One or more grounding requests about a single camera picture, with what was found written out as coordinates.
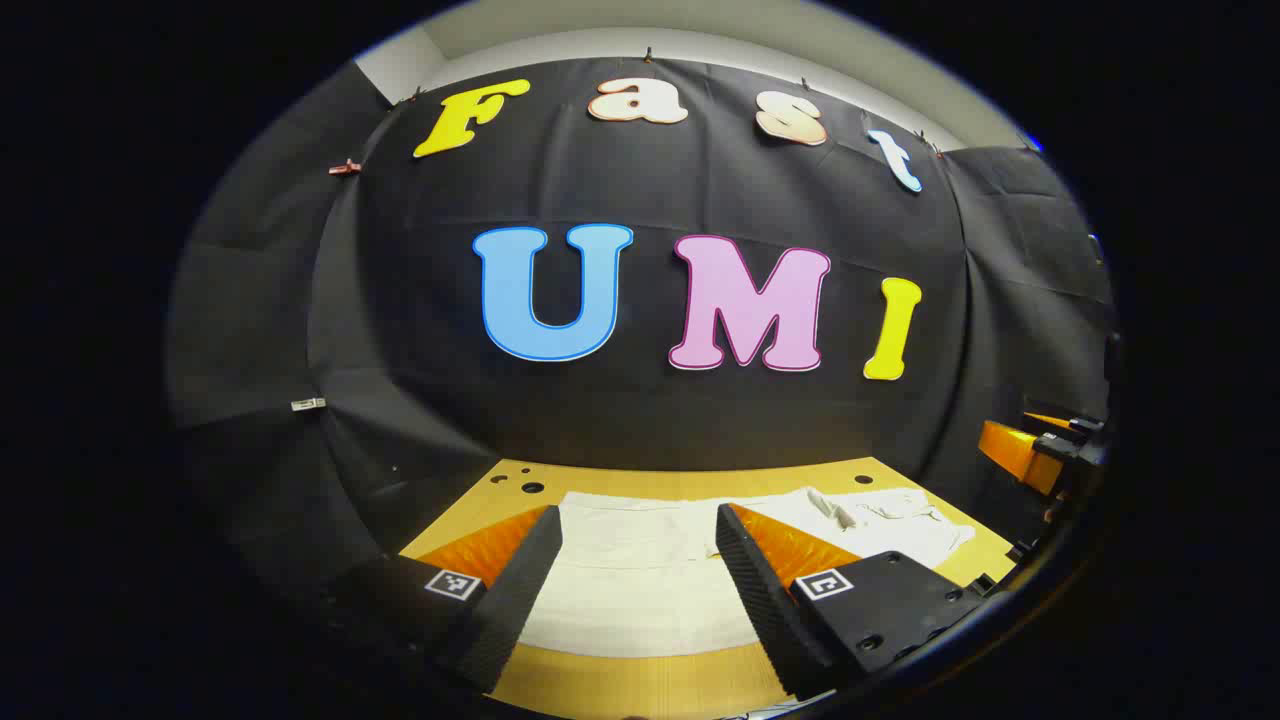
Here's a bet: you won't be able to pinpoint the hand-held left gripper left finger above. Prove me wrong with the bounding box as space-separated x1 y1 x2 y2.
330 505 563 694

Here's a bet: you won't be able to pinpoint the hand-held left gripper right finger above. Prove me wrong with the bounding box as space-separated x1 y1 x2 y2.
715 503 986 701

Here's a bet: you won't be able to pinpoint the white jeans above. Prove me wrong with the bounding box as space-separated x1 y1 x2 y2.
520 487 976 658

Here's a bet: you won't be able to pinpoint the black backdrop cloth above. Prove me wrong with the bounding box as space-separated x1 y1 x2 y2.
165 55 1116 601

